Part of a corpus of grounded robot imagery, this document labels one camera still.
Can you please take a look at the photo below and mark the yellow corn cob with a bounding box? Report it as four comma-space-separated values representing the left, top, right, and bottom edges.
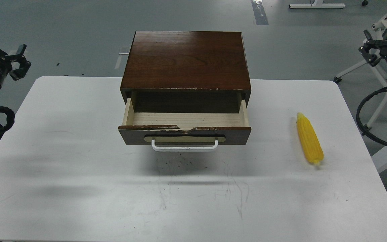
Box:
296, 112, 324, 166

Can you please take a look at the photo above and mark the dark brown wooden cabinet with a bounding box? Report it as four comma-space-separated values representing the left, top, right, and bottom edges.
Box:
120, 31, 252, 103

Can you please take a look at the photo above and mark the wooden drawer with white handle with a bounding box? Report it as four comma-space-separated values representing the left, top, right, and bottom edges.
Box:
118, 91, 252, 147

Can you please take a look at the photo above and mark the white stand base bar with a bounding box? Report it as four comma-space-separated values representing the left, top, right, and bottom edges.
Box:
288, 0, 346, 9

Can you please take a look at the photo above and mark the grey floor tape strip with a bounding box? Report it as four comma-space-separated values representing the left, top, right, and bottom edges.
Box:
251, 0, 269, 26

